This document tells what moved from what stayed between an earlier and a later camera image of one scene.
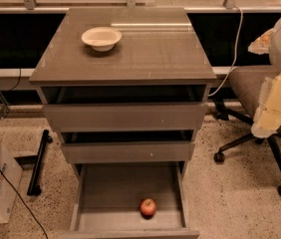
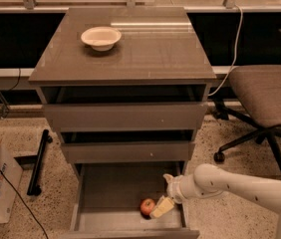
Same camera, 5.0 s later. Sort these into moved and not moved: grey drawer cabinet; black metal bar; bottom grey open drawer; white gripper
Moved: white gripper
Not moved: bottom grey open drawer; grey drawer cabinet; black metal bar
